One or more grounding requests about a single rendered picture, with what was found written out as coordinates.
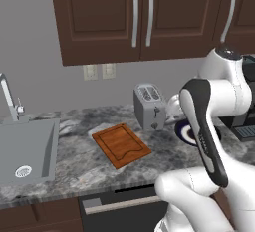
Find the grey metal toaster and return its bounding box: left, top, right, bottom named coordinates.
left=132, top=83, right=167, bottom=131

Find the silver dishwasher handle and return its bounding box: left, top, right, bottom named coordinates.
left=82, top=194, right=164, bottom=216

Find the silver cupboard handle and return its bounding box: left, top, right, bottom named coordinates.
left=130, top=0, right=140, bottom=49
left=219, top=0, right=239, bottom=44
left=144, top=0, right=155, bottom=48

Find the brown wooden cutting board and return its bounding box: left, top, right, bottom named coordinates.
left=91, top=122, right=153, bottom=170

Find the dark brown cupboard door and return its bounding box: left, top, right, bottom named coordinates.
left=49, top=0, right=145, bottom=67
left=139, top=0, right=227, bottom=62
left=212, top=0, right=255, bottom=55

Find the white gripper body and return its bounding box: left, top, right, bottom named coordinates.
left=165, top=93, right=186, bottom=118

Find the grey kitchen sink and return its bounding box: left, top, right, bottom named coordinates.
left=0, top=117, right=61, bottom=187

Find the black dishwasher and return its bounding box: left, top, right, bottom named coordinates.
left=78, top=183, right=171, bottom=232

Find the dark brown drawer front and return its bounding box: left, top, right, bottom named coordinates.
left=0, top=197, right=84, bottom=232

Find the grey metal tap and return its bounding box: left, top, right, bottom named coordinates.
left=0, top=73, right=30, bottom=124

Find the dark blue white plate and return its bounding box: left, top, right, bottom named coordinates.
left=173, top=117, right=222, bottom=147

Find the dark brown lower cupboard front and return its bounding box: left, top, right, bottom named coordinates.
left=212, top=188, right=235, bottom=230

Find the beige wall socket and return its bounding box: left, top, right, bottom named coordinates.
left=101, top=63, right=117, bottom=81
left=82, top=64, right=100, bottom=82

